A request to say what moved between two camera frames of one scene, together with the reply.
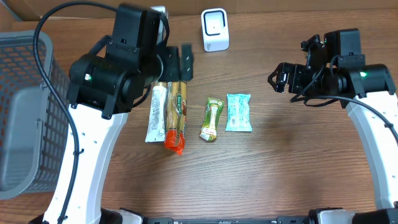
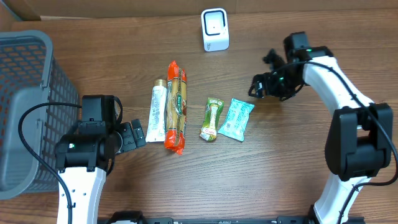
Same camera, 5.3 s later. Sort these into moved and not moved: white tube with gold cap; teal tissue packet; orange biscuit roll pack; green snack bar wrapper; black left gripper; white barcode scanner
Moved: black left gripper; teal tissue packet
Not moved: orange biscuit roll pack; white barcode scanner; white tube with gold cap; green snack bar wrapper
